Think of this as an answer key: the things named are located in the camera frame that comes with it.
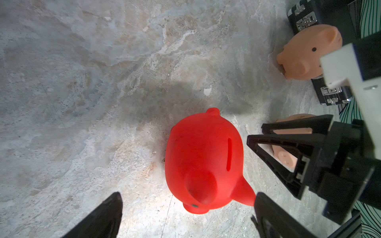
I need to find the far pink piggy bank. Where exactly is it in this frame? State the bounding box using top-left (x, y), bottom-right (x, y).
top-left (276, 24), bottom-right (343, 80)

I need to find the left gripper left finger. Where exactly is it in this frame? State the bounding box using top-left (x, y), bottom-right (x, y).
top-left (63, 192), bottom-right (123, 238)

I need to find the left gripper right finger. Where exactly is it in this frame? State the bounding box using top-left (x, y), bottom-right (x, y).
top-left (251, 192), bottom-right (315, 238)

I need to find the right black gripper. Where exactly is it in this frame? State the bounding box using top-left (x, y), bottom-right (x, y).
top-left (247, 114), bottom-right (381, 224)

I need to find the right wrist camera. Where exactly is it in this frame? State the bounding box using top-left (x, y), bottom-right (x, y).
top-left (320, 31), bottom-right (381, 159)

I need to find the near pink piggy bank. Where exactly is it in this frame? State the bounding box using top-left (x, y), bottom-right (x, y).
top-left (272, 114), bottom-right (315, 171)

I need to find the pink piggy bank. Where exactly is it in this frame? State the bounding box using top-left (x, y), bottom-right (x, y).
top-left (276, 24), bottom-right (343, 80)
top-left (272, 114), bottom-right (315, 171)

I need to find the black case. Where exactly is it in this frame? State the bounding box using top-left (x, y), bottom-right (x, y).
top-left (287, 1), bottom-right (363, 106)

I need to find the red piggy bank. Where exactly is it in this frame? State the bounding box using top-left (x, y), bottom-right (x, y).
top-left (165, 108), bottom-right (256, 214)

